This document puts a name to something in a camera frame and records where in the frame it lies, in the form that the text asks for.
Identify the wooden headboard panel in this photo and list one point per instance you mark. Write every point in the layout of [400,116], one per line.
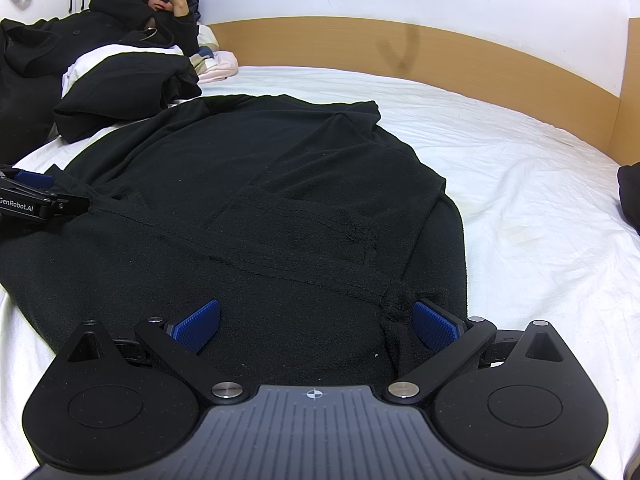
[474,67]

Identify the black fleece garment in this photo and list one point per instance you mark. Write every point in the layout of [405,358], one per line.
[313,228]

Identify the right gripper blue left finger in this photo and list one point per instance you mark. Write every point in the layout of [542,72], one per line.
[194,328]

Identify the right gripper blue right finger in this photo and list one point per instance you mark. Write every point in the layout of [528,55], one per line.
[436,327]

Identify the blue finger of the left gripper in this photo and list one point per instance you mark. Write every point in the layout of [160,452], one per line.
[34,180]

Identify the phone with lit screen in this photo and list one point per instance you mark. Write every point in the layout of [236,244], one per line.
[632,470]

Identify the white bed sheet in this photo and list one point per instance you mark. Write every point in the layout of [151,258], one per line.
[545,236]

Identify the pink white pillow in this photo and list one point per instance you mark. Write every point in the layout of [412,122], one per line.
[210,63]

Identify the black folded garment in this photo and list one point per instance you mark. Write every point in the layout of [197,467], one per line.
[628,178]

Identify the black garment pile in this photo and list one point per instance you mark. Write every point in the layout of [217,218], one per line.
[103,91]

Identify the person in black hoodie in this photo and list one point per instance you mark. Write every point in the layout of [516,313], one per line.
[35,57]

